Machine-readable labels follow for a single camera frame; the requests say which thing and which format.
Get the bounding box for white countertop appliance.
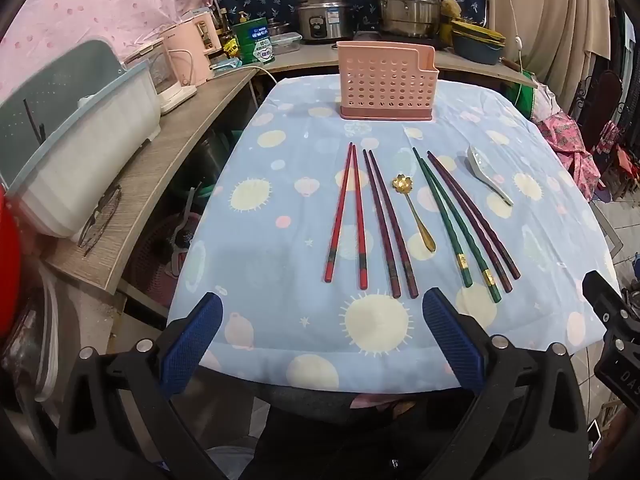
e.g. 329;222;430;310
125;37;198;115

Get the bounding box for black induction cooktop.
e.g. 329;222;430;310
352;30;451;51

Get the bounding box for white ceramic spoon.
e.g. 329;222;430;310
467;145;515;207

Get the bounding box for pink perforated utensil holder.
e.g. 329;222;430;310
336;41;440;122

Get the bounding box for wooden counter board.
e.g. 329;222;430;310
255;42;538;88

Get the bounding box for purple chopstick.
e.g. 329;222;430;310
430;152;522;281

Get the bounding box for clear food container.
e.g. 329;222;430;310
270;32;303;56

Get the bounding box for pink electric kettle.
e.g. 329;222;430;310
165;10;223;88

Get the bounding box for pink floral garment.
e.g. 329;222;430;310
532;95;601;206

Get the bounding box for green tin can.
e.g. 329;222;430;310
235;17;275;66

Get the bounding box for pink dotted cloth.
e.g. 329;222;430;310
0;0;216;106

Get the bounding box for eyeglasses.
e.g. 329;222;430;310
77;185;122;257

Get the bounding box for white plastic storage bin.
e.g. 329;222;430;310
0;40;163;238

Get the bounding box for gold flower-shaped spoon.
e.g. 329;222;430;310
391;174;437;253

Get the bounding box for steel rice cooker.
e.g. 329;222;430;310
298;0;353;43

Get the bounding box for white power cord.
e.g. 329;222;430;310
215;62;278;83

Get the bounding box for steel steamer pot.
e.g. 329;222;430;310
375;0;442;38

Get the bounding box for green basin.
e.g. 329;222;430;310
505;67;538;116

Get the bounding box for red chopstick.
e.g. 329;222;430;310
323;142;353;283
351;144;369;291

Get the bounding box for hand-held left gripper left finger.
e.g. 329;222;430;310
55;292;224;480

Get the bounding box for stack of blue bowls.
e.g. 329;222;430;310
451;20;506;65

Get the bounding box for dark wooden chair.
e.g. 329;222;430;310
582;70;623;151

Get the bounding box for grey wooden shelf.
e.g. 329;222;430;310
45;67;261;293

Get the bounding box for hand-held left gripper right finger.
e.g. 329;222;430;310
421;287;591;480

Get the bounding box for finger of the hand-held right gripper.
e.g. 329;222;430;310
582;270;627;333

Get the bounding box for red floor fan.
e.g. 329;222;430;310
127;212;193;313

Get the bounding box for white cable with switch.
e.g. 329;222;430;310
500;0;526;76

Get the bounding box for maroon chopsticks pair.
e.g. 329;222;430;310
426;151;514;293

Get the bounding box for beige curtain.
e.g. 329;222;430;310
485;0;613;86

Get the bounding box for dark maroon chopstick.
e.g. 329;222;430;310
368;149;419;300
362;149;402;299

